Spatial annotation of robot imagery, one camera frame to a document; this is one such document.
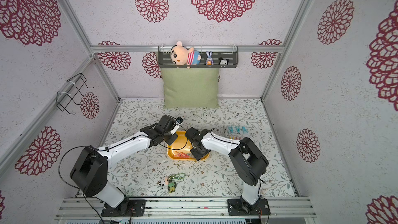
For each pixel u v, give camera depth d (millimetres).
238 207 733
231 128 1029
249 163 480
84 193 436
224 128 1029
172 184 797
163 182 796
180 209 745
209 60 903
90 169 439
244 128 1029
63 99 728
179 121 780
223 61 920
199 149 758
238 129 1027
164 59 939
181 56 842
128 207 685
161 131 673
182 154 904
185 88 997
